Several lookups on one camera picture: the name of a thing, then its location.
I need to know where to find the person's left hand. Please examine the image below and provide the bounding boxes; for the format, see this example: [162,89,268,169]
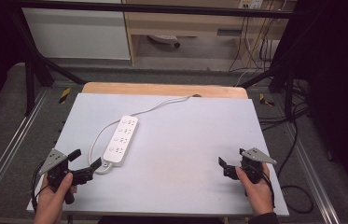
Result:
[33,173,78,224]

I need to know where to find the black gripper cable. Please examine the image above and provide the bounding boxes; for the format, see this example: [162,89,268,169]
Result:
[30,161,50,213]
[263,172,277,209]

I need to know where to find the aluminium rail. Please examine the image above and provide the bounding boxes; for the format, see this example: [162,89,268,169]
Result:
[0,88,51,213]
[285,122,342,224]

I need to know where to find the bundle of black cables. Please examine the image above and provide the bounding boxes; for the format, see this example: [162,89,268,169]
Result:
[228,16,288,73]

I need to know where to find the wooden table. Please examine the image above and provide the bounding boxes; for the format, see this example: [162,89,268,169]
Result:
[81,81,249,100]

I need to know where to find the white cabinet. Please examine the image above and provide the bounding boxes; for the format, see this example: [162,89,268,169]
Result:
[21,7,132,61]

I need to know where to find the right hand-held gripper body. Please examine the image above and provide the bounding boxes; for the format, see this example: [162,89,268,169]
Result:
[223,147,278,185]

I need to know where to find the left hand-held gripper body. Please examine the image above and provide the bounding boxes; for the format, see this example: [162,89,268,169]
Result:
[38,147,95,205]

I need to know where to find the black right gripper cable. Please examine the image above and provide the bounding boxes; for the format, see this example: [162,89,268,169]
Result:
[263,172,277,209]

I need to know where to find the white wall socket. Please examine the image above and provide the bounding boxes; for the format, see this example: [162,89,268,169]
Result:
[238,0,265,10]

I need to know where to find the black metal frame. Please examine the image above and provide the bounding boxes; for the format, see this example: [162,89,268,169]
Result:
[7,0,307,119]

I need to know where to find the white power strip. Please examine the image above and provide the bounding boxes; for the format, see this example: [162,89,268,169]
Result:
[102,115,140,167]

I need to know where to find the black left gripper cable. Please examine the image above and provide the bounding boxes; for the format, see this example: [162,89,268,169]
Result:
[30,161,50,213]

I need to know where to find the white power strip cable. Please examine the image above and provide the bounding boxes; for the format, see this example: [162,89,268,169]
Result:
[88,94,194,175]

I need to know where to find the wooden desk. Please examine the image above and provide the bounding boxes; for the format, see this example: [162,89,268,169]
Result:
[121,0,298,68]

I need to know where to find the black floor cable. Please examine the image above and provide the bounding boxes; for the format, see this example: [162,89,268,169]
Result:
[275,118,315,215]

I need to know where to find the person's right hand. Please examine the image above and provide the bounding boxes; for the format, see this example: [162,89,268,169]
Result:
[235,162,275,217]

